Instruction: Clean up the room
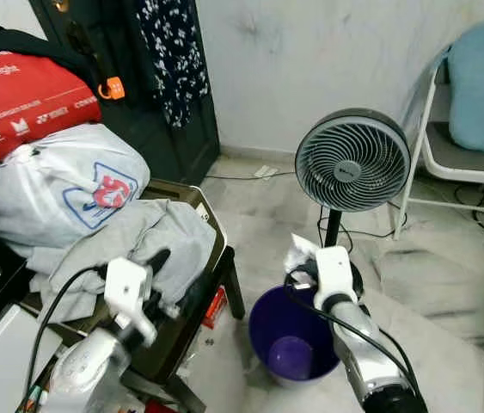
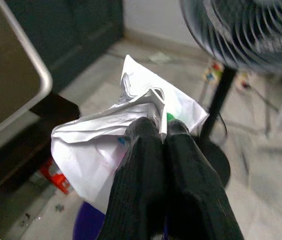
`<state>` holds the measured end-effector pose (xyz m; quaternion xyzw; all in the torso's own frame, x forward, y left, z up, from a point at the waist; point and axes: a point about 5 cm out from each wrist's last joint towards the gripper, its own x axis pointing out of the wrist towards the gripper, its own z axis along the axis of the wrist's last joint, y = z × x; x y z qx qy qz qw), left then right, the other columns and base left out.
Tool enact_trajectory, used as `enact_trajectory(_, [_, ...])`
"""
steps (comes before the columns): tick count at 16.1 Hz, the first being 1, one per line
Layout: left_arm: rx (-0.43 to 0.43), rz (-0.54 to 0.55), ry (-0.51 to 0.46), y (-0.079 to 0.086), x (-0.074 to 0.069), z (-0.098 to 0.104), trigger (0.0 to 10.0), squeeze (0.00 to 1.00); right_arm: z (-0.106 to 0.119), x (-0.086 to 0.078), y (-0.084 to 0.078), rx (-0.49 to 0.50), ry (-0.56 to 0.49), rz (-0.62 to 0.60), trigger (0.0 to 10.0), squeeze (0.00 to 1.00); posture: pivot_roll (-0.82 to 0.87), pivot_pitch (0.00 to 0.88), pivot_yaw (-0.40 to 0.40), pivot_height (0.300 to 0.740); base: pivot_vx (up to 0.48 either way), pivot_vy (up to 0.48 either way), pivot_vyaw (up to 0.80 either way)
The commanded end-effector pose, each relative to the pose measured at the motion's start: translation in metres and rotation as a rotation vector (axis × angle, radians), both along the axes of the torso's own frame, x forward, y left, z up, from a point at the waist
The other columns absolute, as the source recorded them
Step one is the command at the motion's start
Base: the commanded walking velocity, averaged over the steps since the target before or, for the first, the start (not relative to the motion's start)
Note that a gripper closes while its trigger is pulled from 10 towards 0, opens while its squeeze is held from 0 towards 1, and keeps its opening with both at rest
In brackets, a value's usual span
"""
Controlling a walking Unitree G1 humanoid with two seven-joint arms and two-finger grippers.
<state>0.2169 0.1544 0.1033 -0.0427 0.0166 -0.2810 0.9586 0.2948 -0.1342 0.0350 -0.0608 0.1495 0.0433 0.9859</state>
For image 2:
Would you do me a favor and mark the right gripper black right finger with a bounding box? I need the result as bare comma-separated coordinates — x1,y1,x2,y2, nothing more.
164,119,244,240

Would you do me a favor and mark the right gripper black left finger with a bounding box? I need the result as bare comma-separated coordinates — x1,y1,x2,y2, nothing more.
98,116,171,240

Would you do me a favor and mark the white paper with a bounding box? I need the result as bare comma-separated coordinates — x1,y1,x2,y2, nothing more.
51,54,209,215

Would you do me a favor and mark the purple waste bin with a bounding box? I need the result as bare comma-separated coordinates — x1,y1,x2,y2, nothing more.
72,201,171,240

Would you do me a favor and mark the red wrapper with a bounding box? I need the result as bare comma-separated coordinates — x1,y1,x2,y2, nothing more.
39,159,71,195

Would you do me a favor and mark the colourful small toy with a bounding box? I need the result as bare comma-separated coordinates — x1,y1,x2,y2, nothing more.
202,62,223,83

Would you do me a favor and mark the white paper scrap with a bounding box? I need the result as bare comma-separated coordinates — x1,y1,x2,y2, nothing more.
148,51,171,65

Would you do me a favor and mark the dark wardrobe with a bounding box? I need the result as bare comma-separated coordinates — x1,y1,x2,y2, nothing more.
5,0,124,93

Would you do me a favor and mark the grey table with metal rim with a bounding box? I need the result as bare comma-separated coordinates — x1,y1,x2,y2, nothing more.
0,0,81,203

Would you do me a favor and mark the black standing fan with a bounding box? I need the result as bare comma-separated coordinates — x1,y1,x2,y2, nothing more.
179,0,282,190

